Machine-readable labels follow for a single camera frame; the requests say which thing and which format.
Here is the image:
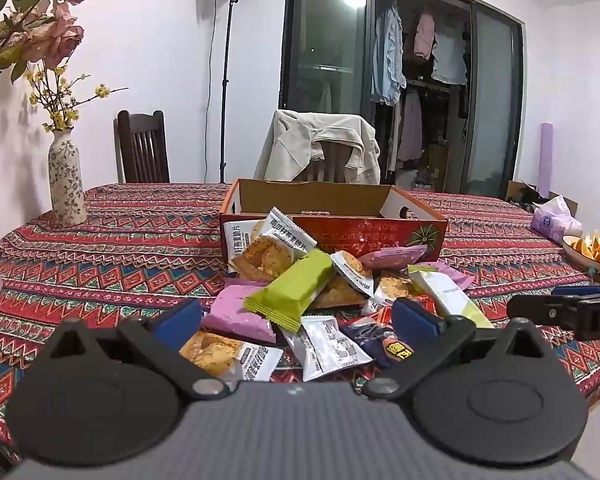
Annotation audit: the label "studio light on stand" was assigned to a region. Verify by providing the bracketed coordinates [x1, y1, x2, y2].
[211, 0, 246, 184]

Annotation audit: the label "pile of snack packets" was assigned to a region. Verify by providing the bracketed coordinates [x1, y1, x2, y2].
[180, 207, 496, 383]

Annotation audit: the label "pink artificial flowers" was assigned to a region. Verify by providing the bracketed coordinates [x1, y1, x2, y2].
[0, 0, 107, 102]

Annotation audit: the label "white hanging top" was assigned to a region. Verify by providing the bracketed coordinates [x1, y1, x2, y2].
[432, 20, 469, 86]

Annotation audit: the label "plate of yellow chips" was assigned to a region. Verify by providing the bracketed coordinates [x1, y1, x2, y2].
[562, 230, 600, 274]

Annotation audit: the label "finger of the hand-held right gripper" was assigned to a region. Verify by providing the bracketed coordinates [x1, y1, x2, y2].
[551, 284, 600, 296]
[507, 294, 581, 333]

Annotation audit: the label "mauve hanging trousers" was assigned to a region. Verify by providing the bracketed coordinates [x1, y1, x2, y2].
[396, 87, 424, 162]

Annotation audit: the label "purple tissue pack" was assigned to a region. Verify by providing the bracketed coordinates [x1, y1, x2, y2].
[531, 196, 584, 244]

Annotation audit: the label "yellow flower branches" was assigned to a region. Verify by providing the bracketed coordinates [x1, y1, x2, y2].
[25, 67, 128, 133]

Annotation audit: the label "brown wooden chair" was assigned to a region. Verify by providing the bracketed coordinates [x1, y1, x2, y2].
[305, 142, 362, 184]

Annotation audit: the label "black sliding glass door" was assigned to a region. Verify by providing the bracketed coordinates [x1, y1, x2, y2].
[280, 0, 526, 197]

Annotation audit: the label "brown cardboard box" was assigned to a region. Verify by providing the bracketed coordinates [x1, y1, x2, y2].
[505, 180, 579, 217]

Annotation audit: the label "dark wooden chair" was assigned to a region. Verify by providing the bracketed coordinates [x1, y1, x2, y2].
[114, 110, 171, 184]

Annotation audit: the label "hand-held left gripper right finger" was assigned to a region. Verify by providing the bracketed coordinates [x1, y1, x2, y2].
[362, 297, 548, 402]

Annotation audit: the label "floral ceramic vase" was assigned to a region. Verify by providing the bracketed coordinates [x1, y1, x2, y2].
[48, 129, 87, 226]

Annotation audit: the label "light blue hanging shirt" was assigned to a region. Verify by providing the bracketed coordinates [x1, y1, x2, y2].
[372, 2, 407, 106]

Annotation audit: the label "pink hanging garment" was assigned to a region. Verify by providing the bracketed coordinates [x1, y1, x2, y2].
[413, 10, 437, 64]

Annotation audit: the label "purple yoga mat roll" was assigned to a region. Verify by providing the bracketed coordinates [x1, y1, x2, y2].
[540, 122, 555, 199]

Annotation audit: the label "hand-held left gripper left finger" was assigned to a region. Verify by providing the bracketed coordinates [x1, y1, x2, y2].
[50, 301, 231, 402]

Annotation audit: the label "orange printed cardboard box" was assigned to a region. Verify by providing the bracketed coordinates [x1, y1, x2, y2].
[219, 178, 448, 273]

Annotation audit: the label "beige jacket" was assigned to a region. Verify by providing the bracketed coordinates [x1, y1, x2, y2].
[254, 109, 381, 185]

